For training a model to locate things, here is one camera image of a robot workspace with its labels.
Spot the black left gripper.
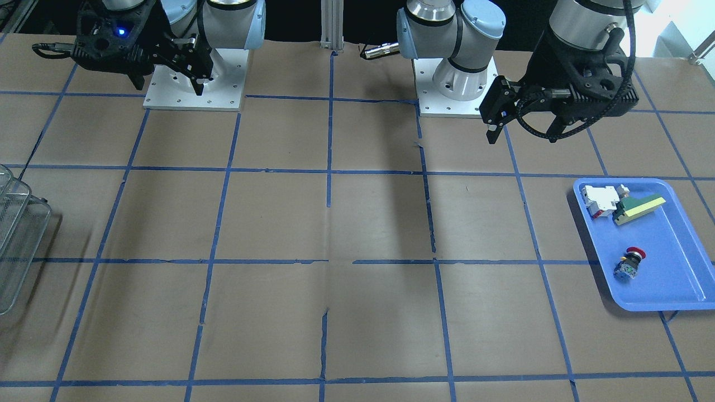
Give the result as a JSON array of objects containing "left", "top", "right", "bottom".
[{"left": 479, "top": 27, "right": 628, "bottom": 145}]

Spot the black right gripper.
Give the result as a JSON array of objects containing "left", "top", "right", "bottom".
[{"left": 70, "top": 1, "right": 213, "bottom": 96}]

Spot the red emergency stop button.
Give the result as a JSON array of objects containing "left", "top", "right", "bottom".
[{"left": 613, "top": 246, "right": 647, "bottom": 283}]

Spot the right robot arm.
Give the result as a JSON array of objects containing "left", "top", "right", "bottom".
[{"left": 69, "top": 1, "right": 265, "bottom": 95}]

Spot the white circuit breaker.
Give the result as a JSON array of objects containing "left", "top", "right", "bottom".
[{"left": 580, "top": 185, "right": 630, "bottom": 219}]

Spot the green yellow terminal block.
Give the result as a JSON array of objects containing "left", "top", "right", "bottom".
[{"left": 613, "top": 194, "right": 666, "bottom": 226}]

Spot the blue plastic tray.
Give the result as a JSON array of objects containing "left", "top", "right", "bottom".
[{"left": 574, "top": 178, "right": 714, "bottom": 312}]

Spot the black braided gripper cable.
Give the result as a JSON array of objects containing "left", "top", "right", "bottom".
[{"left": 514, "top": 0, "right": 638, "bottom": 140}]

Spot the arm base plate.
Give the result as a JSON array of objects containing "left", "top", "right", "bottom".
[
  {"left": 143, "top": 47, "right": 249, "bottom": 112},
  {"left": 413, "top": 58, "right": 497, "bottom": 118}
]

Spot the aluminium frame post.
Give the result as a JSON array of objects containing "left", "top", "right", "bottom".
[{"left": 320, "top": 0, "right": 344, "bottom": 53}]

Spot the wire mesh shelf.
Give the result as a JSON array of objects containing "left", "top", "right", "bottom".
[{"left": 1, "top": 165, "right": 52, "bottom": 315}]

